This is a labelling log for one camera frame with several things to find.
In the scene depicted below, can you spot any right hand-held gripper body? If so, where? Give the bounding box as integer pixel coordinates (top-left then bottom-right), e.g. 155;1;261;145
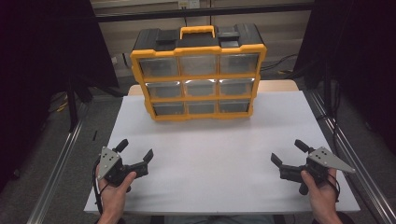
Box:
278;146;357;197

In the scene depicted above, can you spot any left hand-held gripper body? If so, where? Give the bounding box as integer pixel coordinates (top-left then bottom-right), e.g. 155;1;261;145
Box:
97;146;149;193

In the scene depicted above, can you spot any person's left hand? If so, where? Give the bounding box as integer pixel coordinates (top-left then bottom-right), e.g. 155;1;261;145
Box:
94;164;137;220

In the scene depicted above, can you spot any person's right hand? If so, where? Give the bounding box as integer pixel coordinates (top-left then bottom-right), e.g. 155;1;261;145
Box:
300;167;340;220

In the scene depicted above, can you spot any white table cover sheet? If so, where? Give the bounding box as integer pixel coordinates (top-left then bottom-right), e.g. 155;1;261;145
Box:
83;91;361;216

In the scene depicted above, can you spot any black stand leg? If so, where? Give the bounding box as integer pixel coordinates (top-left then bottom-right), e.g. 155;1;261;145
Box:
66;76;79;133

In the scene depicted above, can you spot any set of clear plastic drawers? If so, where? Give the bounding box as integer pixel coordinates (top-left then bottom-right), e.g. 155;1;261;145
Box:
138;52;261;117

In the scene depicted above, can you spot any black curtain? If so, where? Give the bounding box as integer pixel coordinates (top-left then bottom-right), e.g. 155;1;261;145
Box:
0;0;120;194
292;0;396;157

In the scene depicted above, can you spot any yellow black drawer organizer cabinet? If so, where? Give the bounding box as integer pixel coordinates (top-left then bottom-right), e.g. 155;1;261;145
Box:
129;22;268;122

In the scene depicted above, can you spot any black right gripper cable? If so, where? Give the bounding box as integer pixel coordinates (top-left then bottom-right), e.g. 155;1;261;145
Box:
325;172;341;203

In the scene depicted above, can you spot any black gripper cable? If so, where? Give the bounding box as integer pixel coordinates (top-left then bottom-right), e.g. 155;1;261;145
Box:
92;158;110;217
325;172;341;203

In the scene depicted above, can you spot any aluminium frame rail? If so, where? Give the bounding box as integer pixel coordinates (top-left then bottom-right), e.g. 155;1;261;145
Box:
27;119;86;224
306;89;396;224

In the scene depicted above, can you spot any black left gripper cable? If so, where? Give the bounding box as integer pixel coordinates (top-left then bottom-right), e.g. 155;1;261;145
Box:
92;158;110;217

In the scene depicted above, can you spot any yellow floor cable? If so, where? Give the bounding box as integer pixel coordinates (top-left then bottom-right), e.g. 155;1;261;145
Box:
49;92;69;114

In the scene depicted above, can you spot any black floor cable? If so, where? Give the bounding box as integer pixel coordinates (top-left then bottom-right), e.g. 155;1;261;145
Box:
260;53;301;73

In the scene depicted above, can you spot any black horizontal frame bar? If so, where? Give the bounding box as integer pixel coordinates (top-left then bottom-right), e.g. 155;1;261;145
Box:
93;2;315;23

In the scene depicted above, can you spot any white wall socket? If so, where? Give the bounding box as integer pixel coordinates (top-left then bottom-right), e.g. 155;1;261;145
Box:
177;0;201;10

